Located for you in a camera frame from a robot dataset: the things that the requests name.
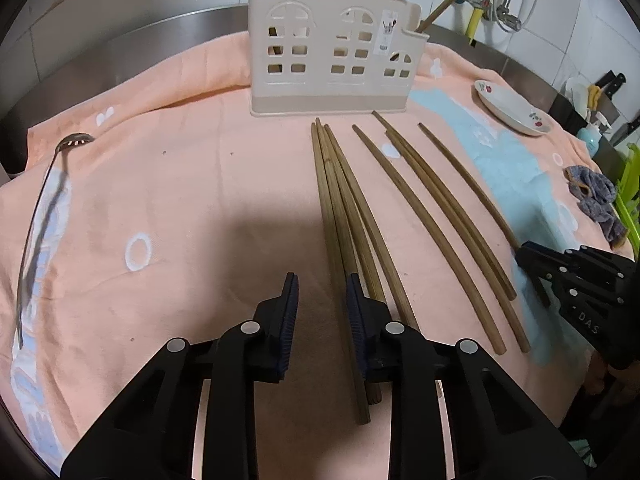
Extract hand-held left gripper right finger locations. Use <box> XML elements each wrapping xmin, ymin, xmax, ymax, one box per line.
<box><xmin>346</xmin><ymin>273</ymin><xmax>586</xmax><ymax>480</ymax></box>

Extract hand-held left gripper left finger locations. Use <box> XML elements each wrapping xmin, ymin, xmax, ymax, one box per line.
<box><xmin>60</xmin><ymin>272</ymin><xmax>300</xmax><ymax>480</ymax></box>

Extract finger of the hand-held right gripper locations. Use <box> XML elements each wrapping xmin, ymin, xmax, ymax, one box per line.
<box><xmin>515</xmin><ymin>241</ymin><xmax>568</xmax><ymax>308</ymax></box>
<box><xmin>564</xmin><ymin>245</ymin><xmax>640</xmax><ymax>282</ymax></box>

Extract beige plastic utensil holder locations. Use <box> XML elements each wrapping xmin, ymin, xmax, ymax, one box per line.
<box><xmin>248</xmin><ymin>0</ymin><xmax>430</xmax><ymax>117</ymax></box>

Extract person's right hand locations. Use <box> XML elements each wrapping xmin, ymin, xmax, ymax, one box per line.
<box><xmin>584</xmin><ymin>352</ymin><xmax>640</xmax><ymax>408</ymax></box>

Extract grey dishcloth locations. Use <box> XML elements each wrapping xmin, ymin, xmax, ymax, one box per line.
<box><xmin>564</xmin><ymin>165</ymin><xmax>628</xmax><ymax>248</ymax></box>

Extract green plastic rack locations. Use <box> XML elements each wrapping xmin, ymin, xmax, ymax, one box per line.
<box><xmin>612</xmin><ymin>142</ymin><xmax>640</xmax><ymax>256</ymax></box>

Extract blue soap dispenser bottle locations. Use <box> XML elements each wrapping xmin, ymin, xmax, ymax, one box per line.
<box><xmin>575</xmin><ymin>112</ymin><xmax>613</xmax><ymax>158</ymax></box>

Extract peach printed towel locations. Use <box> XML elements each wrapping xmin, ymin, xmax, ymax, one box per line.
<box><xmin>0</xmin><ymin>27</ymin><xmax>608</xmax><ymax>461</ymax></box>

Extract white floral dish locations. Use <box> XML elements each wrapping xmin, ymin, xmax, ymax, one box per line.
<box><xmin>472</xmin><ymin>79</ymin><xmax>550</xmax><ymax>137</ymax></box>

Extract metal slotted spoon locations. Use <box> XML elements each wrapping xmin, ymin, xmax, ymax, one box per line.
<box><xmin>12</xmin><ymin>132</ymin><xmax>97</xmax><ymax>350</ymax></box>

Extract black knife handles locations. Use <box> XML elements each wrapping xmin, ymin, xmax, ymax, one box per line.
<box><xmin>597</xmin><ymin>70</ymin><xmax>628</xmax><ymax>111</ymax></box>

